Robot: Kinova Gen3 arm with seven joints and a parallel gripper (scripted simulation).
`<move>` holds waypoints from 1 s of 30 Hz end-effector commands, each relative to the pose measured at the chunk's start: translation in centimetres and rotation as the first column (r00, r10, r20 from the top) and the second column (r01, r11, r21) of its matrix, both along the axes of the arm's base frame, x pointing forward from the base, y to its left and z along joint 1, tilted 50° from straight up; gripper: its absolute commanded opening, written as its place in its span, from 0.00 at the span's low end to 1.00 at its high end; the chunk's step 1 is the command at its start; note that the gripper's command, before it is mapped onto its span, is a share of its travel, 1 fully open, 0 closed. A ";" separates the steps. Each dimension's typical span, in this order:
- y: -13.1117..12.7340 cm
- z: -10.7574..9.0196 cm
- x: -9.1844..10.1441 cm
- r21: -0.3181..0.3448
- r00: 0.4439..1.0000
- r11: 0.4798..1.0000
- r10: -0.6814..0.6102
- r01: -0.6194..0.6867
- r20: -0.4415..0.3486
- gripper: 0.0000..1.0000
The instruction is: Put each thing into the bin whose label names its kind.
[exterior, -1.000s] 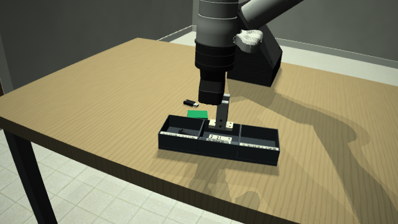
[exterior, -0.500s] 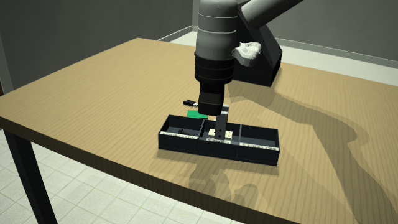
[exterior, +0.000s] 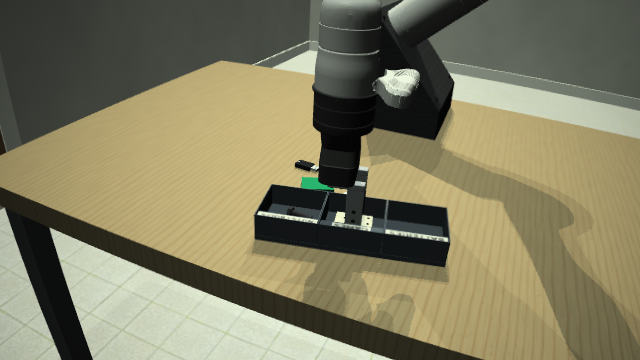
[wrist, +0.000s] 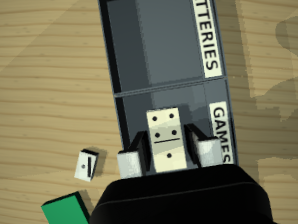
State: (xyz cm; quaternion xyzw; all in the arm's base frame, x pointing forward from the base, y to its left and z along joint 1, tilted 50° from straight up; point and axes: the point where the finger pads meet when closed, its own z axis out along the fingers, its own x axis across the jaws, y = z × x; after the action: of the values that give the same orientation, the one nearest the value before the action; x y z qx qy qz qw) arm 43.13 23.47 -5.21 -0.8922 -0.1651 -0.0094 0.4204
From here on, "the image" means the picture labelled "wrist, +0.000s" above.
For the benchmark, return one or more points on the dark grey rack of labelled bins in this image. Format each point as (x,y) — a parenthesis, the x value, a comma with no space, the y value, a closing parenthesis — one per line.
(152,43)

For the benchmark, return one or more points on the cream domino tile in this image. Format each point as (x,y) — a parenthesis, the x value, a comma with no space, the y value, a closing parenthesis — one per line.
(166,138)

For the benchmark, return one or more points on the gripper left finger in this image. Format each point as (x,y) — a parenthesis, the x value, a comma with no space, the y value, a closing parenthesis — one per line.
(135,161)

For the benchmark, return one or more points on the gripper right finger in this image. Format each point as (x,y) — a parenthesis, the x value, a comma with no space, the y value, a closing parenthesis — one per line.
(203,151)

